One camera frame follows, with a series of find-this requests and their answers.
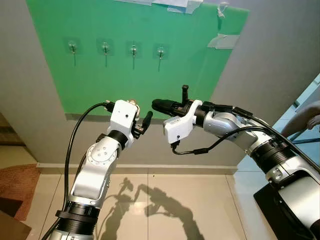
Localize keys with white tag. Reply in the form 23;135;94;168
127;99;141;110

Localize clear tape patch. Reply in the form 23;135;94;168
207;34;240;50

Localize crumpled white tape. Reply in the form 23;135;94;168
216;2;231;20

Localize person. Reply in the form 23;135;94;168
281;100;320;138

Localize beige wood grain panel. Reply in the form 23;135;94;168
0;112;26;147

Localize brown rug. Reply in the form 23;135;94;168
0;164;41;222

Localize black box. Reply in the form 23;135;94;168
253;184;303;240

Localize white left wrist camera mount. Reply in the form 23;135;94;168
108;99;139;137

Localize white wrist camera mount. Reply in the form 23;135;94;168
163;100;205;147
108;99;139;137

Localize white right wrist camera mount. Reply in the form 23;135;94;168
163;100;205;147

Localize green wall board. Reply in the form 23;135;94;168
26;0;250;121

